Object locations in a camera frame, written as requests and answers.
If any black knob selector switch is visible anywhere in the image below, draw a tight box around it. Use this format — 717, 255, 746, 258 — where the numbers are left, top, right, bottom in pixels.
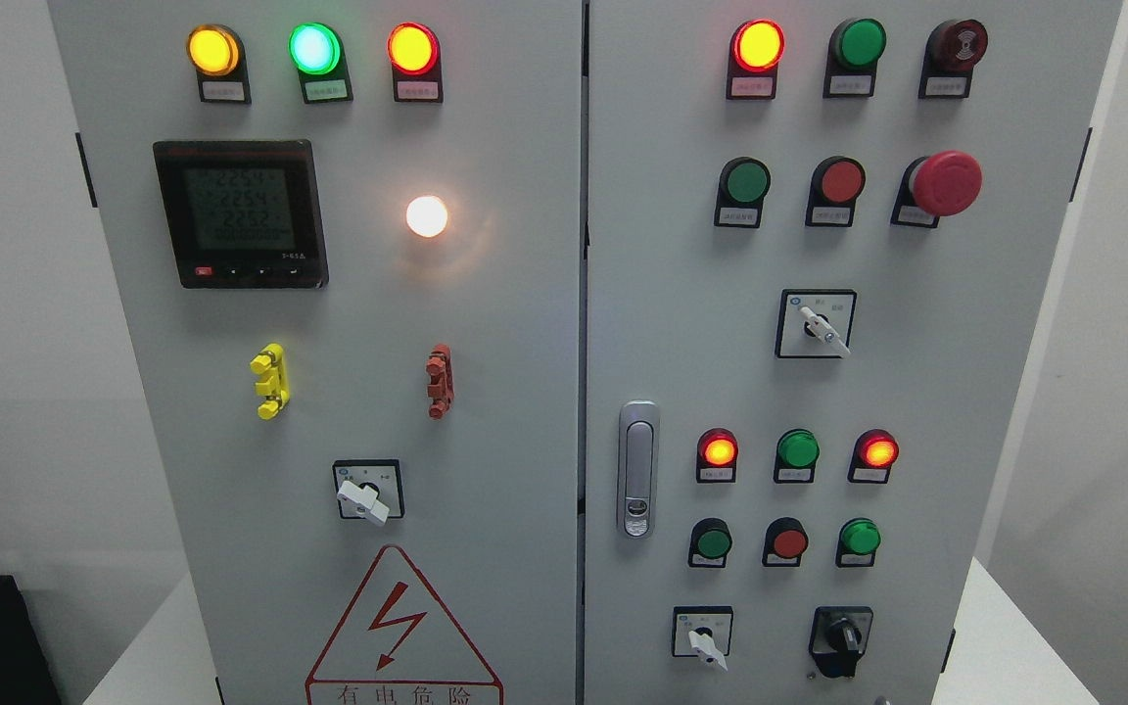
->
809, 606, 874, 679

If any grey electrical cabinet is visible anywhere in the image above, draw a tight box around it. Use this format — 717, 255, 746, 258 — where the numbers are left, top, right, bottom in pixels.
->
49, 1, 1122, 704

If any red terminal connector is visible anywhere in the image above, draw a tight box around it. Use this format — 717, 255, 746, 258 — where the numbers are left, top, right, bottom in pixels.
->
425, 344, 455, 420

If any red amber light lower left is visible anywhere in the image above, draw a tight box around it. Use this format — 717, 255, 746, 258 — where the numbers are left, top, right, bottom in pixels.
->
695, 428, 738, 485

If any white glowing indicator light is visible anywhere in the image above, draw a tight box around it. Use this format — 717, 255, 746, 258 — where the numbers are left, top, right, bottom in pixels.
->
404, 195, 450, 238

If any green push button lower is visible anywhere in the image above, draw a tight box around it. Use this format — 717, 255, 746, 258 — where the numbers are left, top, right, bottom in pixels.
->
686, 517, 733, 570

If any green push button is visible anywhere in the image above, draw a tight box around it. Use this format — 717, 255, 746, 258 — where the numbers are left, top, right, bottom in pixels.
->
686, 517, 733, 570
713, 157, 772, 229

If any green push button upper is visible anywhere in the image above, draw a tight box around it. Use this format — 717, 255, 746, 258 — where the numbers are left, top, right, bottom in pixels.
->
713, 157, 772, 229

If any green indicator light lower middle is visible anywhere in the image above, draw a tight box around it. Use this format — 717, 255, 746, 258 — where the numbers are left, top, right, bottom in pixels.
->
772, 428, 821, 485

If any red push button lower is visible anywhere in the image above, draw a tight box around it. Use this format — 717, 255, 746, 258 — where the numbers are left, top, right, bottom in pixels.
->
763, 517, 810, 567

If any red push button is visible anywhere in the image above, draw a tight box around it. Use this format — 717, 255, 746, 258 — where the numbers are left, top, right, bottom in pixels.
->
763, 517, 810, 567
805, 156, 866, 228

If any yellow terminal connector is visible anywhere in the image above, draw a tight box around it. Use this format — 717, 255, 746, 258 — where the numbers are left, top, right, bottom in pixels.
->
248, 341, 291, 420

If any red push button upper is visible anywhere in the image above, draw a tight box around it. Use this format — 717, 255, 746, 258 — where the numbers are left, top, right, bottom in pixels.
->
805, 156, 866, 228

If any red indicator light lower right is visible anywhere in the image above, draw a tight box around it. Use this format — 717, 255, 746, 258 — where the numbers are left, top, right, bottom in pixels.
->
849, 429, 900, 485

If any red lightning warning sticker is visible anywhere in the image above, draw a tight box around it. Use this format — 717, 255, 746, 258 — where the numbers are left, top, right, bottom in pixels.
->
305, 544, 504, 704

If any red-rimmed amber indicator light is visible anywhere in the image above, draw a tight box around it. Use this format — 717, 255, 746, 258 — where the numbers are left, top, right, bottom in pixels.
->
388, 23, 444, 103

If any green indicator light bottom right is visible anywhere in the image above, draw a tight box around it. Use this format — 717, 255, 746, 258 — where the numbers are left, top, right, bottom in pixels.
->
834, 517, 882, 569

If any black digital power meter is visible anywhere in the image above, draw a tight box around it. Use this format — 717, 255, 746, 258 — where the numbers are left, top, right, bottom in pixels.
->
153, 139, 328, 290

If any red amber light right door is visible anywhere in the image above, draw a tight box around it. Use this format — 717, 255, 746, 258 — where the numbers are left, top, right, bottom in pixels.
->
726, 18, 786, 100

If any green lit indicator light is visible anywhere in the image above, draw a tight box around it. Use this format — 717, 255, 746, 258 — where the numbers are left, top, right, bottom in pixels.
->
288, 23, 353, 104

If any red emergency stop button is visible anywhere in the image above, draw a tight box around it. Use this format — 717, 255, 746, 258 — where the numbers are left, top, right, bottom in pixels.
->
890, 149, 984, 229

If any green indicator light top right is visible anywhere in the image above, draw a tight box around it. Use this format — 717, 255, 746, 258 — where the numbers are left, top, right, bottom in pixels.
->
822, 18, 887, 99

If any yellow indicator light top left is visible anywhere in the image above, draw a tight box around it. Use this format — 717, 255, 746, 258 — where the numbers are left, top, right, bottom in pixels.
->
187, 23, 252, 104

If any dark red buzzer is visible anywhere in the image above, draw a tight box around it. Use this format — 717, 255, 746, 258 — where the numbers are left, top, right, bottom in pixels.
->
918, 19, 989, 100

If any silver door handle lock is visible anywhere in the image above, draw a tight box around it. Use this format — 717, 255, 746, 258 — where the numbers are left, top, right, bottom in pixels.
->
617, 400, 661, 539

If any white selector switch left door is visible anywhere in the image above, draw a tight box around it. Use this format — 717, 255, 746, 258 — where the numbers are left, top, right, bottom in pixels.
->
332, 459, 404, 527

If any white selector switch upper right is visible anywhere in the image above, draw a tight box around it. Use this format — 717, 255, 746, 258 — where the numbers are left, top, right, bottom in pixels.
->
775, 289, 858, 358

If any white selector switch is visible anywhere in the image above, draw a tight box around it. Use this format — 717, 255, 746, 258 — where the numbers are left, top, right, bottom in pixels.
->
775, 289, 858, 358
671, 605, 734, 673

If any white selector switch bottom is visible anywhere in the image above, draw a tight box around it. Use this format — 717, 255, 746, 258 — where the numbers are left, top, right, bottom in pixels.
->
671, 605, 734, 673

